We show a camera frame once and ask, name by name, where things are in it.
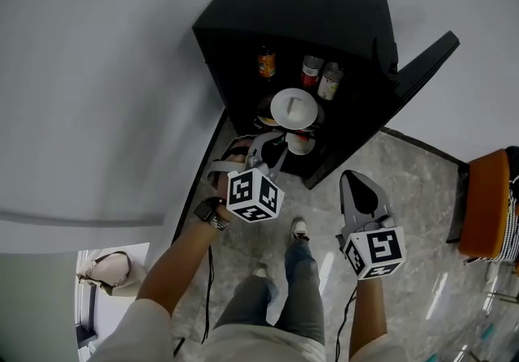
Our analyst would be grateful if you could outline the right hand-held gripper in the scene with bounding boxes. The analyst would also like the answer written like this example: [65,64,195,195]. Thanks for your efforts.
[335,169,407,282]

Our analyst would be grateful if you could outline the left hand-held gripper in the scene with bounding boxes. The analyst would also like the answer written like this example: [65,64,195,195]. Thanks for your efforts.
[207,131,290,224]

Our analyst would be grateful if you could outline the black mini fridge cabinet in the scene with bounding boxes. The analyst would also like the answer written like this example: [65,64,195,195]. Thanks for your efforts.
[191,0,461,191]

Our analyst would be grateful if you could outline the person's right forearm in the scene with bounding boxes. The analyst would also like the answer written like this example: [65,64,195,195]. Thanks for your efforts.
[349,277,388,360]

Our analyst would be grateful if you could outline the person's left forearm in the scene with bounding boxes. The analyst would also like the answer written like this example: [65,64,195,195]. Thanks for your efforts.
[136,205,228,317]

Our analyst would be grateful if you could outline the person's left hand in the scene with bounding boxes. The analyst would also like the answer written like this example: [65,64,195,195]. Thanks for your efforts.
[216,138,255,208]

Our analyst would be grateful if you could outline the plate with orange food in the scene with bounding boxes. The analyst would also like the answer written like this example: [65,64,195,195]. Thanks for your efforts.
[254,94,281,128]

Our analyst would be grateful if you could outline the plate with red food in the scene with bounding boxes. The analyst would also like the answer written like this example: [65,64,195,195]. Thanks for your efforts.
[285,129,317,157]

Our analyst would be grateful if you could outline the person's right white shoe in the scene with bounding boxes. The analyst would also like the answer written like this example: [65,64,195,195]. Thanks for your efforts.
[290,217,310,243]

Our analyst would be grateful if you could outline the black wristwatch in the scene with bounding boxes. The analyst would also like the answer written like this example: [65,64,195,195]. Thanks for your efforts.
[193,197,222,224]

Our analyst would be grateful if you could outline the orange drink bottle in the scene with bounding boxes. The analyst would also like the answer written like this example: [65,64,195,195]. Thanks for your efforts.
[256,43,277,80]

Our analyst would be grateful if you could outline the red label jar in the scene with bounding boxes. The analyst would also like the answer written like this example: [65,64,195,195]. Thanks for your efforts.
[300,54,325,90]

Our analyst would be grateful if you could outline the white label jar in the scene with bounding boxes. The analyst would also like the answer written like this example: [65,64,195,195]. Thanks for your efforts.
[316,61,345,101]

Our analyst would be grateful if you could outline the grey blue jeans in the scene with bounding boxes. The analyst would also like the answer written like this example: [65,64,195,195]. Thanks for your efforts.
[212,238,325,347]

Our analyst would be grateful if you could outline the orange armchair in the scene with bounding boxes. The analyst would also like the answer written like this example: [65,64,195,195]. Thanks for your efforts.
[457,145,519,268]

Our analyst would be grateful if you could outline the black white striped cloth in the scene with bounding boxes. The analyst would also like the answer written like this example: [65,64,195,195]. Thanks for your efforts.
[464,173,519,266]

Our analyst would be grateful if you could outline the white window sill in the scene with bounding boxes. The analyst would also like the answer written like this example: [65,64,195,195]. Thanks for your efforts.
[75,242,151,353]

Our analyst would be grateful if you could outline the beige handbag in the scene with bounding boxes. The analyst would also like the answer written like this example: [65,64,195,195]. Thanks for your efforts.
[75,251,133,297]

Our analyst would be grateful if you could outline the beige shirt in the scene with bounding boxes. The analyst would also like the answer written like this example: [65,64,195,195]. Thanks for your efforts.
[87,297,406,362]

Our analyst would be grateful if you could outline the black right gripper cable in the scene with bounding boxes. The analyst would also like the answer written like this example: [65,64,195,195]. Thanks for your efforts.
[334,287,358,362]

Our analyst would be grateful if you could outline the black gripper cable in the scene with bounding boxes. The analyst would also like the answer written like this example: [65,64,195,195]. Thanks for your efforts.
[201,244,215,344]
[334,287,358,362]

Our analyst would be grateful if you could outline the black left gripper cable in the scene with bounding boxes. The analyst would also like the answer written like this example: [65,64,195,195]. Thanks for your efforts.
[201,244,215,344]

